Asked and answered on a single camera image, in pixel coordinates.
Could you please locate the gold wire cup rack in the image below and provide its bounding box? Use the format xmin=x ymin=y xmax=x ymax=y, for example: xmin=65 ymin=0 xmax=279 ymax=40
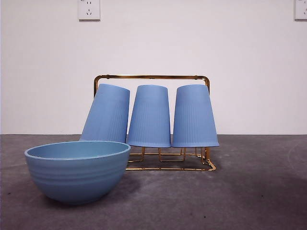
xmin=93 ymin=74 xmax=217 ymax=173

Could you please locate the white wall socket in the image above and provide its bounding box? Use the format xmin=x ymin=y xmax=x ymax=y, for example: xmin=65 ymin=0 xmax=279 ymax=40
xmin=78 ymin=0 xmax=101 ymax=21
xmin=295 ymin=0 xmax=307 ymax=21

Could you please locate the light blue ridged bowl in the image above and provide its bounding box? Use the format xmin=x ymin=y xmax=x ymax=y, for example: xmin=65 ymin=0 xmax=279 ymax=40
xmin=24 ymin=140 xmax=132 ymax=206

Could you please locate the blue ribbed plastic cup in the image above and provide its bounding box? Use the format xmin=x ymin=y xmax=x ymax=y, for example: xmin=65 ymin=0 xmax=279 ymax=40
xmin=126 ymin=84 xmax=172 ymax=148
xmin=171 ymin=84 xmax=220 ymax=148
xmin=80 ymin=83 xmax=131 ymax=142

